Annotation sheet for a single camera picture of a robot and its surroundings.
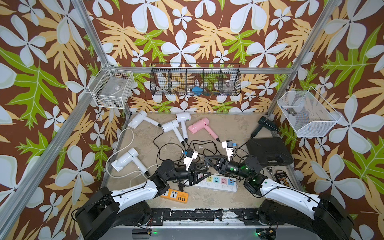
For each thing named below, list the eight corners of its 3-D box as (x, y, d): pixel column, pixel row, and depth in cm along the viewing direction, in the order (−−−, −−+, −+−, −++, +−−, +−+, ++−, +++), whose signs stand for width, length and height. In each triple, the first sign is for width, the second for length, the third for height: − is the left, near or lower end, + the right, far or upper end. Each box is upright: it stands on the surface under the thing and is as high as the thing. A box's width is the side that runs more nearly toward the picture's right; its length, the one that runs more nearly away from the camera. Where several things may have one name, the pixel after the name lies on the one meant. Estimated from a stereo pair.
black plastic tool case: (252, 166, 94) (256, 161, 88) (245, 143, 104) (248, 137, 99) (288, 166, 94) (294, 161, 88) (278, 143, 105) (283, 137, 99)
